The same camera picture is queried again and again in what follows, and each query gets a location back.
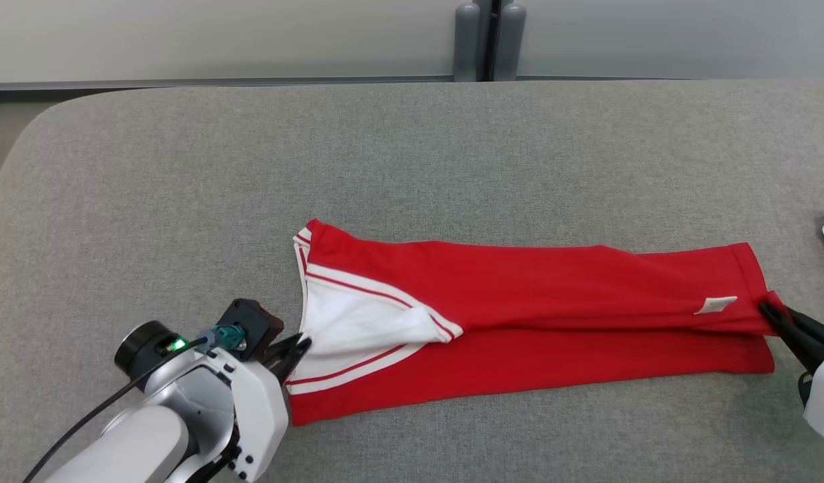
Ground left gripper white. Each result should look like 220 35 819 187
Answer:
114 320 314 483

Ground red jersey with white sleeves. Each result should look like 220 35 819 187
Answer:
285 218 792 428

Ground teal cable connector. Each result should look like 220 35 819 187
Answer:
196 324 247 354

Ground thin black cable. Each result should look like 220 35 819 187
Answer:
21 338 209 483

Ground grey wall base rail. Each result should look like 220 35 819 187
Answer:
0 74 455 92
519 74 695 82

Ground grey rounded post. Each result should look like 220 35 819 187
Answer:
453 1 482 83
493 1 528 82

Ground dark grey vertical door frame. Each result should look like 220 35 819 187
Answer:
471 0 504 82

